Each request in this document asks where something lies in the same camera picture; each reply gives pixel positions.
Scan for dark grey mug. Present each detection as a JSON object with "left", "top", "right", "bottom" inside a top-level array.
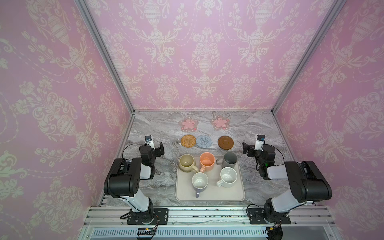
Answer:
[{"left": 216, "top": 152, "right": 238, "bottom": 169}]

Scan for brown wooden coaster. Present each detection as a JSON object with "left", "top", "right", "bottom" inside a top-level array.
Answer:
[{"left": 218, "top": 136, "right": 234, "bottom": 150}]

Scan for woven tan coaster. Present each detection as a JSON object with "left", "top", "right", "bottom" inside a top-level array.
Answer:
[{"left": 181, "top": 135, "right": 197, "bottom": 148}]

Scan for pink flower coaster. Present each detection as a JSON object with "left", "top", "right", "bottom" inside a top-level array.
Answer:
[
  {"left": 211, "top": 116, "right": 230, "bottom": 131},
  {"left": 179, "top": 117, "right": 199, "bottom": 132}
]

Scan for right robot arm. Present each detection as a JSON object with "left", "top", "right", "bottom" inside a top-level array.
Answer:
[{"left": 242, "top": 141, "right": 333, "bottom": 225}]

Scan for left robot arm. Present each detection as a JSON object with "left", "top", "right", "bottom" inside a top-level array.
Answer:
[{"left": 104, "top": 143, "right": 169, "bottom": 225}]

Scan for blue grey round coaster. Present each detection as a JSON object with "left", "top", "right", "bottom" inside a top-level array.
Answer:
[{"left": 196, "top": 135, "right": 213, "bottom": 149}]

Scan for yellow-green mug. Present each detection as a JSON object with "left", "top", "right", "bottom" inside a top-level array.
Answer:
[{"left": 179, "top": 154, "right": 200, "bottom": 173}]

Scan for orange pink mug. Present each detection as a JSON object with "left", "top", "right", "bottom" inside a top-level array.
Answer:
[{"left": 200, "top": 152, "right": 216, "bottom": 173}]

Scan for beige serving tray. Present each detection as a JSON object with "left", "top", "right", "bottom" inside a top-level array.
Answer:
[{"left": 176, "top": 155, "right": 245, "bottom": 202}]

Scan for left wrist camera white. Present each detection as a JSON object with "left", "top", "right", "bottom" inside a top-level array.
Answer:
[{"left": 145, "top": 135, "right": 155, "bottom": 149}]

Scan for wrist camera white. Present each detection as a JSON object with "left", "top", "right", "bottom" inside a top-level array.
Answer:
[
  {"left": 145, "top": 135, "right": 155, "bottom": 149},
  {"left": 254, "top": 135, "right": 265, "bottom": 151}
]

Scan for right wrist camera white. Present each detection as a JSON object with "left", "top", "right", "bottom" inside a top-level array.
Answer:
[{"left": 254, "top": 135, "right": 265, "bottom": 151}]

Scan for white mug purple handle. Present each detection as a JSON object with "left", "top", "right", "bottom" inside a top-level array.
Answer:
[{"left": 192, "top": 172, "right": 209, "bottom": 198}]

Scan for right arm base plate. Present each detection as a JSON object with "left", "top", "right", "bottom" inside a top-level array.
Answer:
[{"left": 248, "top": 208, "right": 291, "bottom": 225}]

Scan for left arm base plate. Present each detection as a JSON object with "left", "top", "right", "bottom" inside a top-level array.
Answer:
[{"left": 127, "top": 208, "right": 169, "bottom": 225}]

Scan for aluminium front rail frame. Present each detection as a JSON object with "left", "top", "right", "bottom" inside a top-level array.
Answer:
[{"left": 78, "top": 206, "right": 343, "bottom": 240}]

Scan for left corner aluminium post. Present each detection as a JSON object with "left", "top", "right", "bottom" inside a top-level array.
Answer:
[{"left": 74, "top": 0, "right": 135, "bottom": 115}]

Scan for corner aluminium post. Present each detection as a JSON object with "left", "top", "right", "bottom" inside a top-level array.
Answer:
[
  {"left": 74, "top": 0, "right": 135, "bottom": 115},
  {"left": 271, "top": 0, "right": 347, "bottom": 116}
]

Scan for right corner aluminium post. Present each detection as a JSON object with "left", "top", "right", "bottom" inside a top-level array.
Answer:
[{"left": 271, "top": 0, "right": 347, "bottom": 116}]

